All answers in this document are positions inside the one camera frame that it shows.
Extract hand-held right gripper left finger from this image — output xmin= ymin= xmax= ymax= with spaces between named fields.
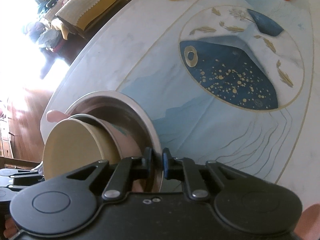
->
xmin=66 ymin=147 xmax=153 ymax=200

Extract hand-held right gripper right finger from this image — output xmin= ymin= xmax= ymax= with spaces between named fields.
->
xmin=162 ymin=148 xmax=248 ymax=201

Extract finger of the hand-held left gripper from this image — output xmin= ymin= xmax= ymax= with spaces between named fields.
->
xmin=10 ymin=171 xmax=46 ymax=188

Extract pink bowl with steel liner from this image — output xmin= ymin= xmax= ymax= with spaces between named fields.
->
xmin=46 ymin=110 xmax=150 ymax=193

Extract large stainless steel bowl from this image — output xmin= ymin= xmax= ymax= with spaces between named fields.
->
xmin=64 ymin=91 xmax=164 ymax=193

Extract cream bowl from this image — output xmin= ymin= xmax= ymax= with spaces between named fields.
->
xmin=42 ymin=119 xmax=120 ymax=180

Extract pink mouse-shaped plate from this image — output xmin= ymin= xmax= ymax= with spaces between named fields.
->
xmin=299 ymin=203 xmax=320 ymax=240

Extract person's left hand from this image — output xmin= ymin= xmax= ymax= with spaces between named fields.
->
xmin=4 ymin=217 xmax=22 ymax=239

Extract sofa with cream cover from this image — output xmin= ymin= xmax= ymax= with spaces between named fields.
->
xmin=51 ymin=0 xmax=120 ymax=34

